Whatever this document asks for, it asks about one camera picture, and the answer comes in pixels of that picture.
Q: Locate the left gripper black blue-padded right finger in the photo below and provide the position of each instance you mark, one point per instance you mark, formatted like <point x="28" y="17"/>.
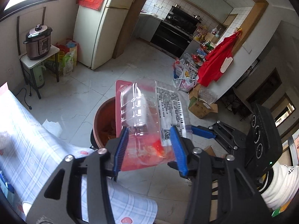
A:
<point x="222" y="191"/>

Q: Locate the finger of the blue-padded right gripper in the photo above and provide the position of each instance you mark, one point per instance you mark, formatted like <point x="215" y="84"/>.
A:
<point x="203" y="132"/>

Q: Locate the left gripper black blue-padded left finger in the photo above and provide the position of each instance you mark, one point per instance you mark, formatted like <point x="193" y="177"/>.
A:
<point x="59" y="201"/>

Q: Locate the red clear plastic food tray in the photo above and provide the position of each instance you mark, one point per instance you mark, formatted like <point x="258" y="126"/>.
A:
<point x="148" y="109"/>

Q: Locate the striped white sleeve forearm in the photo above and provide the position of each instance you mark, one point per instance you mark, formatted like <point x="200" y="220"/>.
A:
<point x="280" y="185"/>

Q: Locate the brown round trash bin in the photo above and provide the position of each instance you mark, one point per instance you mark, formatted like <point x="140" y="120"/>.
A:
<point x="104" y="128"/>

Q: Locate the black kitchen stove unit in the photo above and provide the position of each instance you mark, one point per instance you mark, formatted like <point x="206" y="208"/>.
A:
<point x="175" y="33"/>

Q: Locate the cardboard box on floor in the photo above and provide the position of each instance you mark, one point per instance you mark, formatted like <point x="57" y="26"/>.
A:
<point x="201" y="102"/>

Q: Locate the pile of bags on floor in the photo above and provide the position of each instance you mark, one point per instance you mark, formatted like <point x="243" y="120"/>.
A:
<point x="185" y="70"/>

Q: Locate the blue cardboard box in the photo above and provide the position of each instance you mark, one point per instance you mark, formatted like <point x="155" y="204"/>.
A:
<point x="7" y="188"/>

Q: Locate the blue plaid tablecloth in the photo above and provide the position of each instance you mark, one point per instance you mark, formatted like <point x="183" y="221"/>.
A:
<point x="30" y="154"/>

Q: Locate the red apron hanging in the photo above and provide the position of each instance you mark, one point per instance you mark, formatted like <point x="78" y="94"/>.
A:
<point x="218" y="60"/>

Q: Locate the green thermos jug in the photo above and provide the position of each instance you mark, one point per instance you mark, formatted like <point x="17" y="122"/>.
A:
<point x="38" y="75"/>

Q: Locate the white refrigerator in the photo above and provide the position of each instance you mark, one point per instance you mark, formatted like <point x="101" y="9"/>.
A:
<point x="97" y="31"/>

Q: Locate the colourful shopping bag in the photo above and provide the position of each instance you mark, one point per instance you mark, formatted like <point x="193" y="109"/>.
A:
<point x="66" y="57"/>

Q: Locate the silver electric pressure cooker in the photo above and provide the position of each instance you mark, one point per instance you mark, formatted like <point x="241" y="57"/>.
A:
<point x="38" y="41"/>

